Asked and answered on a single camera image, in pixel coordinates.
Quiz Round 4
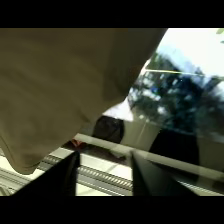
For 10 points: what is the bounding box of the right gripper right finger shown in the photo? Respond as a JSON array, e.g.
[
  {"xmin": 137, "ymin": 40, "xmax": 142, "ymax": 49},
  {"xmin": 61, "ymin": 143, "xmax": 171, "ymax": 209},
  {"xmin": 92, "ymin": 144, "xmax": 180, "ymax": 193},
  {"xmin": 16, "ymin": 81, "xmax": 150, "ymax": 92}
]
[{"xmin": 129, "ymin": 150, "xmax": 198, "ymax": 197}]

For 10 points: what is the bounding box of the olive brown garment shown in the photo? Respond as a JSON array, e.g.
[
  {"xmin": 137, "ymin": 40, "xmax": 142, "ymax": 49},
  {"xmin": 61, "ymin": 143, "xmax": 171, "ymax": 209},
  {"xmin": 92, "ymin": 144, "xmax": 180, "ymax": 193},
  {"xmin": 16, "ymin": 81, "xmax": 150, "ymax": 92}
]
[{"xmin": 0, "ymin": 27, "xmax": 168, "ymax": 175}]

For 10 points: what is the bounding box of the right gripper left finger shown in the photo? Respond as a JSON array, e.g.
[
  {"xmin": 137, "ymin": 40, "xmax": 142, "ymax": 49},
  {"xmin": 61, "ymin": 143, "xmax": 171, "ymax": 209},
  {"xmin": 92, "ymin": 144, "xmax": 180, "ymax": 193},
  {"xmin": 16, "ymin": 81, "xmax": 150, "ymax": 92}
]
[{"xmin": 15, "ymin": 150, "xmax": 81, "ymax": 197}]

